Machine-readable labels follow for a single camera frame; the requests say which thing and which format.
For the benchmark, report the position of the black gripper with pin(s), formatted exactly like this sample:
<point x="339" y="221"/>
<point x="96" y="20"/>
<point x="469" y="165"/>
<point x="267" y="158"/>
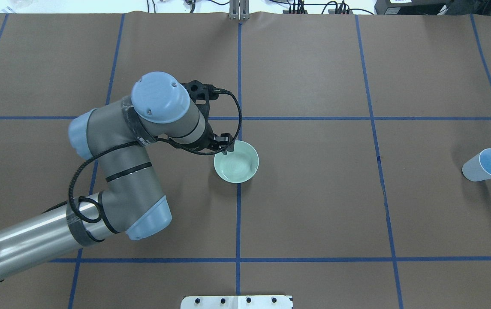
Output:
<point x="224" y="140"/>

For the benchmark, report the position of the mint green ceramic bowl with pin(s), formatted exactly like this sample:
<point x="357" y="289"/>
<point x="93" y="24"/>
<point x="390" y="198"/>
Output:
<point x="239" y="165"/>

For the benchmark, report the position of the light blue plastic cup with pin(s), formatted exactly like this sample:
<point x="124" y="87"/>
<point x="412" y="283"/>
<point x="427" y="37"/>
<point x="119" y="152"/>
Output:
<point x="478" y="168"/>

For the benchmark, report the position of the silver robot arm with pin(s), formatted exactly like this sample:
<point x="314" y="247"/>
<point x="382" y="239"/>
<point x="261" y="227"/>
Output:
<point x="116" y="189"/>

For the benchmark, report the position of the brown paper table mat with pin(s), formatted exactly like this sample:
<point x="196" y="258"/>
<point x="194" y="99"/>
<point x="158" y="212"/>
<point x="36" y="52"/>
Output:
<point x="362" y="125"/>

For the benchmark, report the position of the black box with label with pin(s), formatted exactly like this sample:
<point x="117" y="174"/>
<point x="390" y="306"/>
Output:
<point x="409" y="7"/>

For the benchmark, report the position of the aluminium frame post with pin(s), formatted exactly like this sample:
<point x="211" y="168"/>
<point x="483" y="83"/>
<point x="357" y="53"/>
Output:
<point x="239" y="10"/>

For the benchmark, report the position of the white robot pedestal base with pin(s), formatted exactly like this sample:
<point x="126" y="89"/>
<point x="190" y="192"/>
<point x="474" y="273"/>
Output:
<point x="238" y="302"/>

